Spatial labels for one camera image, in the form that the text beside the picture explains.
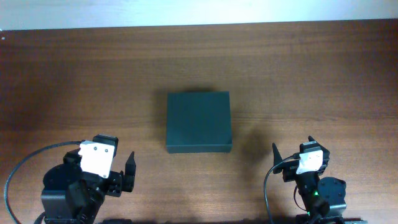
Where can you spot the black base bracket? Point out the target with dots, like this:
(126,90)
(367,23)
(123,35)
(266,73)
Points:
(306,219)

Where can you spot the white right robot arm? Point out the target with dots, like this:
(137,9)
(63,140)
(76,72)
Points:
(323,199)

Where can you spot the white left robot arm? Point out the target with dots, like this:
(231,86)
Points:
(71,195)

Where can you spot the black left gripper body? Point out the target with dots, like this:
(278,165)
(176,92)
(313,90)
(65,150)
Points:
(115,183)

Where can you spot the black box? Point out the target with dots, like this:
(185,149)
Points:
(199,122)

